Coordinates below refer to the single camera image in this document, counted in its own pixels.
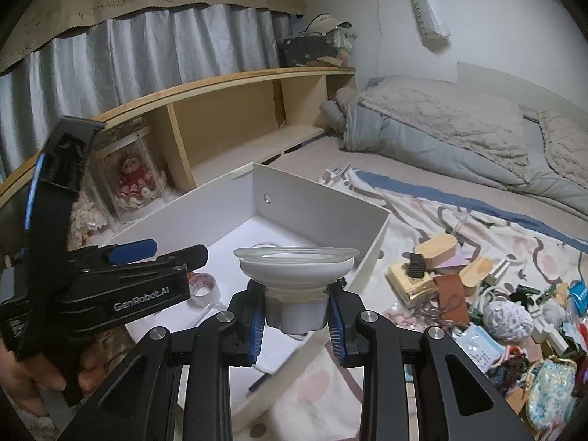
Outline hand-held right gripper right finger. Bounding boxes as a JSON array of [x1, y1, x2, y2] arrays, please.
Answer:
[[327, 280, 529, 441]]

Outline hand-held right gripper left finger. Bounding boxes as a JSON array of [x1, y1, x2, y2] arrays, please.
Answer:
[[60, 280, 267, 441]]

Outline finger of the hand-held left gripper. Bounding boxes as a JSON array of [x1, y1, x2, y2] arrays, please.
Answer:
[[69, 238, 157, 267], [76, 244, 209, 282]]

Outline white shoe box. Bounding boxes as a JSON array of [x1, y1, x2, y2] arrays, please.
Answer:
[[98, 161, 392, 433]]

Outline person's left hand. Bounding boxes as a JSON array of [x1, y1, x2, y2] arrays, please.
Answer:
[[0, 326, 134, 396]]

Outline clear tape roll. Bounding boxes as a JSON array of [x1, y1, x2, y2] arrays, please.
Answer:
[[186, 272, 220, 297]]

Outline plush in clear case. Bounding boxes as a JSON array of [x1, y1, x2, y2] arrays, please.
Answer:
[[69, 184, 115, 249]]

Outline doll in clear case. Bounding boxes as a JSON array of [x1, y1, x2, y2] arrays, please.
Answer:
[[94, 124, 168, 221]]

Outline bag of pink beads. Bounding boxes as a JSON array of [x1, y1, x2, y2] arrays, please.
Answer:
[[383, 303, 437, 334]]

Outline yellow soap box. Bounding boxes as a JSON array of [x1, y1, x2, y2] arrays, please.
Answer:
[[385, 264, 439, 308]]

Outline small black box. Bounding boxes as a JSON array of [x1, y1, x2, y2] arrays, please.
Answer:
[[406, 252, 428, 279]]

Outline small brown leather piece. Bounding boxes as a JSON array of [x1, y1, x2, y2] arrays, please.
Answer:
[[429, 275, 469, 327]]

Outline wooden oval box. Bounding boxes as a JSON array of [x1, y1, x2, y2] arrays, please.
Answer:
[[413, 233, 460, 269], [459, 257, 494, 297]]

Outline white printed packet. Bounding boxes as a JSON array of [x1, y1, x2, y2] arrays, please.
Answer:
[[452, 324, 508, 370]]

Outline wooden shelf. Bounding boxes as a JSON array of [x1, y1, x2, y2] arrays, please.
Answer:
[[0, 65, 358, 249]]

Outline white clothespins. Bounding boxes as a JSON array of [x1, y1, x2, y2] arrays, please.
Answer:
[[319, 162, 352, 185]]

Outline printed blanket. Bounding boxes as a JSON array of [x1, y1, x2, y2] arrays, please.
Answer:
[[239, 165, 588, 441]]

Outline white lace scrunchie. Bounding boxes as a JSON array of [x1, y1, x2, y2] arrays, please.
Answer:
[[484, 301, 536, 343]]

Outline brown braided scrunchie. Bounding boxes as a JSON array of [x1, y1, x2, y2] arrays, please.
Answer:
[[489, 351, 534, 391]]

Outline grey curtain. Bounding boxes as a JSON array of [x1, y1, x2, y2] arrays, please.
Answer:
[[0, 2, 295, 180]]

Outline white plug adapter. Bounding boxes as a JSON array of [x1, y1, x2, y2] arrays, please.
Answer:
[[537, 319, 570, 354]]

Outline iridescent coin pouch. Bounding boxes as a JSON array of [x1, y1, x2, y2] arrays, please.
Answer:
[[524, 358, 580, 433]]

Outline grey comforter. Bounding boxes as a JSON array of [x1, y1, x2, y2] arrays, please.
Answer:
[[319, 73, 588, 221]]

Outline black bag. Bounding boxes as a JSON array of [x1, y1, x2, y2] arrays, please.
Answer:
[[276, 34, 343, 69]]

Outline blue packet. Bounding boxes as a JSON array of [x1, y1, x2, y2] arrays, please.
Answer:
[[567, 280, 588, 318]]

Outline small plush toy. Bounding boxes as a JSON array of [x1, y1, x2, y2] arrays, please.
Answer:
[[331, 28, 358, 60]]

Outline white cap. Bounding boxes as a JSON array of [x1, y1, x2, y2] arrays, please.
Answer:
[[298, 14, 354, 37]]

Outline white hanging paper bag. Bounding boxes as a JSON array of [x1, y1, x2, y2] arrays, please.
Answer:
[[408, 0, 453, 49]]

